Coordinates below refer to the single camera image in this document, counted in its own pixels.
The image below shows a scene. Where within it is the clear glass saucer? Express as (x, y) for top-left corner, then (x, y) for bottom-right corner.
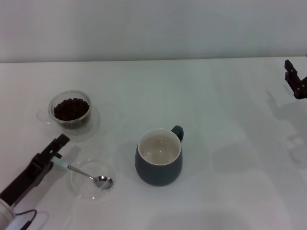
(50, 105), (100, 143)

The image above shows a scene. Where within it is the dark grey ceramic mug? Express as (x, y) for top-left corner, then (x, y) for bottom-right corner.
(134, 125), (185, 186)

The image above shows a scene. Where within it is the small clear glass dish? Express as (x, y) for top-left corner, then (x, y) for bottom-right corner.
(70, 160), (116, 201)

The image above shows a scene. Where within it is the blue handled metal spoon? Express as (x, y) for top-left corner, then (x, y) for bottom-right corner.
(52, 157), (113, 190)

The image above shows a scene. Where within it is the coffee beans pile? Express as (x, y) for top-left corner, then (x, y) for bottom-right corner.
(53, 97), (90, 121)

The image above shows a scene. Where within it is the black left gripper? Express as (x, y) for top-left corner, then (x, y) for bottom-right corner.
(0, 133), (71, 207)

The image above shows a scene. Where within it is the dark red cable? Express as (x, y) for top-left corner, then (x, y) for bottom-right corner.
(14, 209), (38, 227)

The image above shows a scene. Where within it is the glass bowl of coffee beans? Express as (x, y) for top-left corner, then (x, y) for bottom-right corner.
(36, 90), (93, 130)

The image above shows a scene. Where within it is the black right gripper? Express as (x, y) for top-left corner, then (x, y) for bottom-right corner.
(284, 59), (307, 100)

